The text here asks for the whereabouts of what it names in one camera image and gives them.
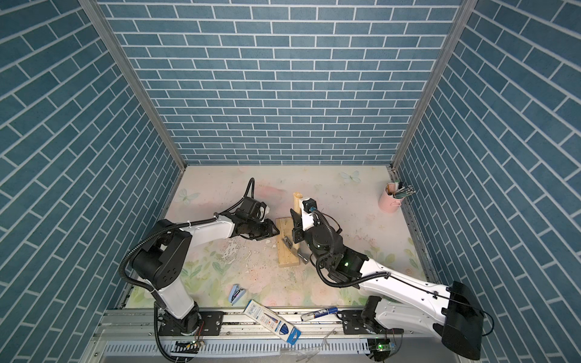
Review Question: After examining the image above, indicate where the white blue toothpaste box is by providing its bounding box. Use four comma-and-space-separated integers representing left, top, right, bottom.
243, 299, 301, 346

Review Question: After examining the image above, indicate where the pink cup with tools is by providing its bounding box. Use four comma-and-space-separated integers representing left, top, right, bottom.
378, 180, 416, 213

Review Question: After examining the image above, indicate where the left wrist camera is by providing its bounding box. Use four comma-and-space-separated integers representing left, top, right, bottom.
258, 202, 269, 220

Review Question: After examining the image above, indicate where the wooden claw hammer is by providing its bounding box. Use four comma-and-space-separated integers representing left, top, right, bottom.
276, 192, 308, 268

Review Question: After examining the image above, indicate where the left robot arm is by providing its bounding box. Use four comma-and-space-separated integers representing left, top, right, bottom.
118, 178, 279, 319

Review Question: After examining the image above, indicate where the wooden plank with nails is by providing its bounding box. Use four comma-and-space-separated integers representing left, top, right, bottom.
275, 217, 300, 268

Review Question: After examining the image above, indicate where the clear plastic wrapper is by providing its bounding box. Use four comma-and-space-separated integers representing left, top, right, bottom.
289, 329, 337, 362

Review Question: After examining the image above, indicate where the blue white marker pen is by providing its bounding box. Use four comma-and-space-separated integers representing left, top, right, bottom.
300, 306, 338, 322

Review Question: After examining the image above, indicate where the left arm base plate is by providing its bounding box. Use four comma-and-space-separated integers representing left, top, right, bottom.
157, 311, 225, 337

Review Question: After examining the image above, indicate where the blue stapler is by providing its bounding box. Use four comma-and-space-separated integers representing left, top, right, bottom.
228, 284, 246, 305

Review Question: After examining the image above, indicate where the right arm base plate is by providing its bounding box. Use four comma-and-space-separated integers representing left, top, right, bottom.
336, 309, 404, 335

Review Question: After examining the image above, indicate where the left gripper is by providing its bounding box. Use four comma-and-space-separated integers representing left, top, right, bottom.
245, 219, 281, 241

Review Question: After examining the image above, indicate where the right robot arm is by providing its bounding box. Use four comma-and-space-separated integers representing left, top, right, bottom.
290, 207, 489, 361

